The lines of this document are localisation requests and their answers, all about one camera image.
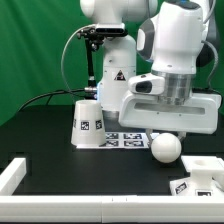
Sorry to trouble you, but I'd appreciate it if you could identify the white fence rail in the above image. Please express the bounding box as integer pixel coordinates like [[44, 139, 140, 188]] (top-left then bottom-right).
[[0, 196, 224, 223], [0, 158, 27, 196]]

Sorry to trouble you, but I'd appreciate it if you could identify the white left fence rail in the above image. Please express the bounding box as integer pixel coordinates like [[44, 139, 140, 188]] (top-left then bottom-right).
[[0, 158, 27, 196]]

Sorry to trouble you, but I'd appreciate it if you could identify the white lamp bulb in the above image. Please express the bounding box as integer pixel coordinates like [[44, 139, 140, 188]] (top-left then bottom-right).
[[151, 133, 182, 163]]

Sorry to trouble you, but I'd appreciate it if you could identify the white lamp shade cone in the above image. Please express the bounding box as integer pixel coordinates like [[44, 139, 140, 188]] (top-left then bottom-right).
[[71, 100, 106, 148]]

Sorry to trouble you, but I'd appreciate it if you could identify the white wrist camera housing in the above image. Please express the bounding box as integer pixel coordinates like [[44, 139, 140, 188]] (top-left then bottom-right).
[[128, 73, 165, 95]]

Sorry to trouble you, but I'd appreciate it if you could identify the grey camera cable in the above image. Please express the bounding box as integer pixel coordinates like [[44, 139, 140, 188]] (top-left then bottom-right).
[[60, 26, 92, 98]]

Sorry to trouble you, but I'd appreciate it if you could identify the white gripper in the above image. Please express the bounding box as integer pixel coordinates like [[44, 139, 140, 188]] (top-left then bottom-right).
[[119, 91, 221, 148]]

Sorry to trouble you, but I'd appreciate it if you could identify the black cable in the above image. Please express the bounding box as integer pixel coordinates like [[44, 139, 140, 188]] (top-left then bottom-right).
[[18, 88, 88, 114]]

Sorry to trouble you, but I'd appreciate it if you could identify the black camera stand pole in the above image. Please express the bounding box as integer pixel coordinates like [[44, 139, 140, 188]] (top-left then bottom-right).
[[85, 39, 97, 100]]

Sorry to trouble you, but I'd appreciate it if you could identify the white marker sheet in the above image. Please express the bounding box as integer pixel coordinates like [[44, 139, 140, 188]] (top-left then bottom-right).
[[103, 132, 150, 149]]

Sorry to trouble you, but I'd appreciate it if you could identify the white front fence rail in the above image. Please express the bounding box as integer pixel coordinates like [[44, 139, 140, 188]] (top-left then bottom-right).
[[0, 196, 224, 223]]

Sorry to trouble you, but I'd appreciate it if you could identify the black camera on stand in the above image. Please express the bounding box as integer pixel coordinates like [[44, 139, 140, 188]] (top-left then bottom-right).
[[77, 23, 128, 40]]

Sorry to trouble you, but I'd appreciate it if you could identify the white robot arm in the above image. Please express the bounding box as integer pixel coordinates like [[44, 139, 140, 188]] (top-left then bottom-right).
[[80, 0, 221, 136]]

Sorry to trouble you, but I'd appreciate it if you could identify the white lamp base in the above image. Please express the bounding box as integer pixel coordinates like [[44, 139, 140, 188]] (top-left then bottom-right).
[[170, 156, 224, 197]]

